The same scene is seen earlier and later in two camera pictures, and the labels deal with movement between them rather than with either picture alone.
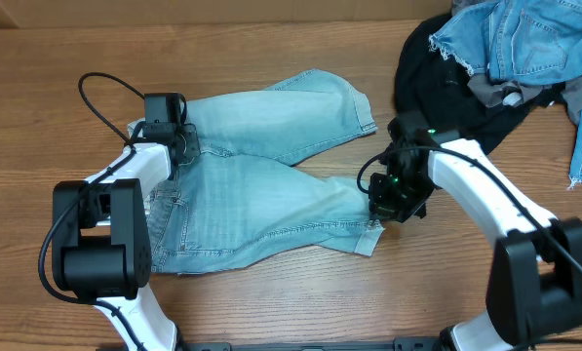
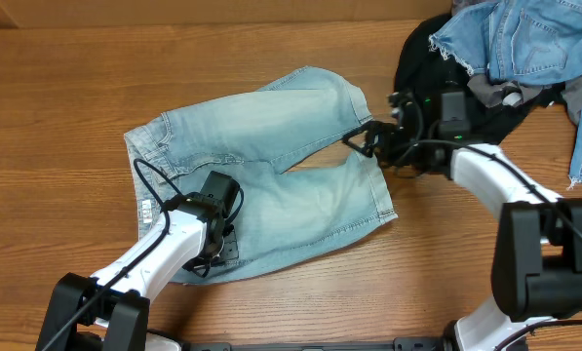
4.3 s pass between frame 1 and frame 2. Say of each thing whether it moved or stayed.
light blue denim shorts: moved
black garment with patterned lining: stayed
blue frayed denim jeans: stayed
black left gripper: moved
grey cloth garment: stayed
